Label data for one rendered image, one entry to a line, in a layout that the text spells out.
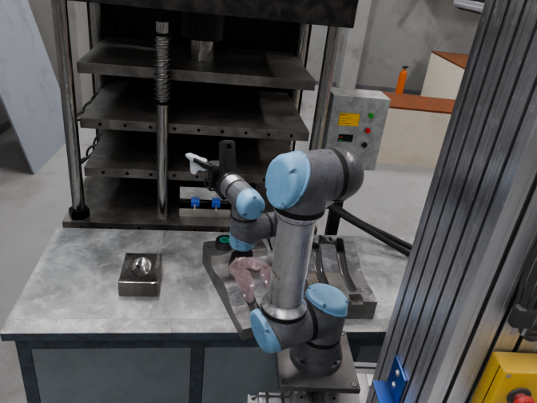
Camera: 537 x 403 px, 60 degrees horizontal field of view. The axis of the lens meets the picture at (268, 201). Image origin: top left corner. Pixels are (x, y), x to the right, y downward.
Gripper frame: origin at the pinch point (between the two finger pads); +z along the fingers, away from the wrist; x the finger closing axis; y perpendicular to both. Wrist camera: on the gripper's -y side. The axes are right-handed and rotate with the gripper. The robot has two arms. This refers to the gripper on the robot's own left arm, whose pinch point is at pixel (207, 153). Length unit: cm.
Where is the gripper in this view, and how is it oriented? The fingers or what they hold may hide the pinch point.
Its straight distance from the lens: 153.0
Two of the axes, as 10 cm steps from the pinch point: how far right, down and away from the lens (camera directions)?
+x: 8.5, -0.2, 5.2
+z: -4.7, -4.5, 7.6
